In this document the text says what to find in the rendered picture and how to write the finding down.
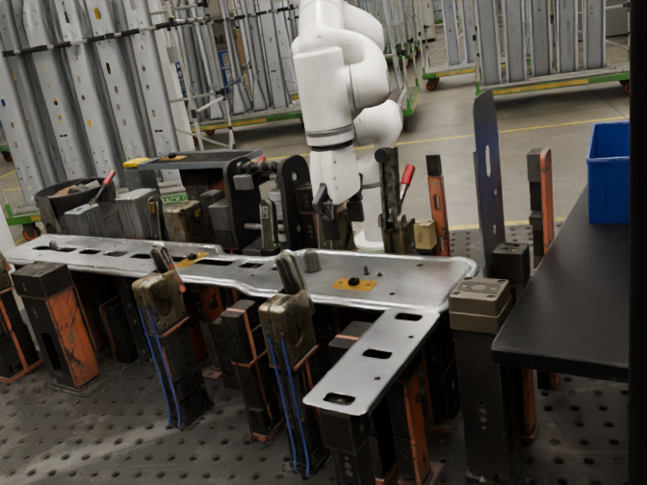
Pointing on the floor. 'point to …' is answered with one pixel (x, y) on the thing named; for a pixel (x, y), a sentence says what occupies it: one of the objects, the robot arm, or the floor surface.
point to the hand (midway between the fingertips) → (344, 225)
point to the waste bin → (66, 200)
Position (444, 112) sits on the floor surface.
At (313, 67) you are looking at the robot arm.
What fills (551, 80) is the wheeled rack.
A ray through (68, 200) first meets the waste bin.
